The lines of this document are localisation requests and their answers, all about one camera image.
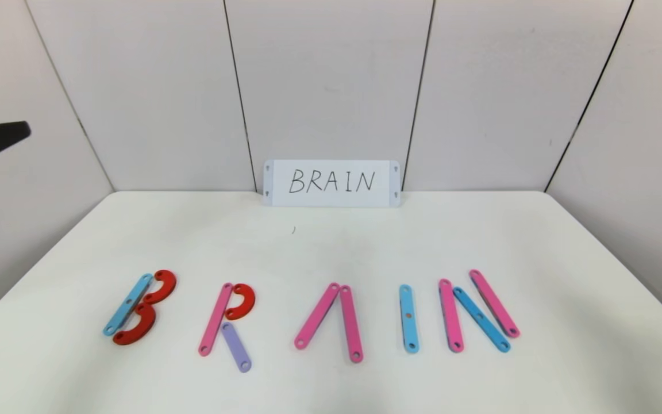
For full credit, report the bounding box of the small red curved piece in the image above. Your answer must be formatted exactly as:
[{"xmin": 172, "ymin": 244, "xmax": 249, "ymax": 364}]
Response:
[{"xmin": 224, "ymin": 283, "xmax": 256, "ymax": 321}]

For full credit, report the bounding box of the long pink plastic bar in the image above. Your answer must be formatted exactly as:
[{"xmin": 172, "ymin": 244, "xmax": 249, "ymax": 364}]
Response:
[
  {"xmin": 340, "ymin": 285, "xmax": 364, "ymax": 364},
  {"xmin": 438, "ymin": 279, "xmax": 465, "ymax": 354},
  {"xmin": 197, "ymin": 282, "xmax": 232, "ymax": 358},
  {"xmin": 294, "ymin": 282, "xmax": 341, "ymax": 351}
]

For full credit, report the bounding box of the short purple plastic bar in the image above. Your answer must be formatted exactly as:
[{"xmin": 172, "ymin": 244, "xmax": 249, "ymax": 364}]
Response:
[{"xmin": 220, "ymin": 322, "xmax": 252, "ymax": 374}]

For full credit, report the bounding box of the short blue plastic bar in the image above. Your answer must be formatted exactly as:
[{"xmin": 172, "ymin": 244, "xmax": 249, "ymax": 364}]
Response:
[{"xmin": 452, "ymin": 286, "xmax": 512, "ymax": 354}]

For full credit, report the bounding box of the short pink plastic bar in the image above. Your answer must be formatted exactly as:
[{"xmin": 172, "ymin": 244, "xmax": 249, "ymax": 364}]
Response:
[{"xmin": 468, "ymin": 269, "xmax": 522, "ymax": 339}]

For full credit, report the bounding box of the white BRAIN word card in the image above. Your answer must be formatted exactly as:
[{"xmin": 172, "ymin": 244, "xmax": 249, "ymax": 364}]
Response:
[{"xmin": 262, "ymin": 159, "xmax": 402, "ymax": 208}]

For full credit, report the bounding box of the long blue bar orange dot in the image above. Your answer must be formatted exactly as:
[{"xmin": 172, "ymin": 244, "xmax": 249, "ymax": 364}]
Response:
[{"xmin": 399, "ymin": 285, "xmax": 421, "ymax": 354}]

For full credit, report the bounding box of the large red curved piece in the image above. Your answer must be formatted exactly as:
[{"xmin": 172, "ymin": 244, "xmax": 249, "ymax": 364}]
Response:
[
  {"xmin": 143, "ymin": 270, "xmax": 177, "ymax": 305},
  {"xmin": 113, "ymin": 303, "xmax": 157, "ymax": 346}
]

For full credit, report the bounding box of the long blue plastic bar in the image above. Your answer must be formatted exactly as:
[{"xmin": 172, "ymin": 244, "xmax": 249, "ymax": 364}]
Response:
[{"xmin": 103, "ymin": 273, "xmax": 154, "ymax": 337}]

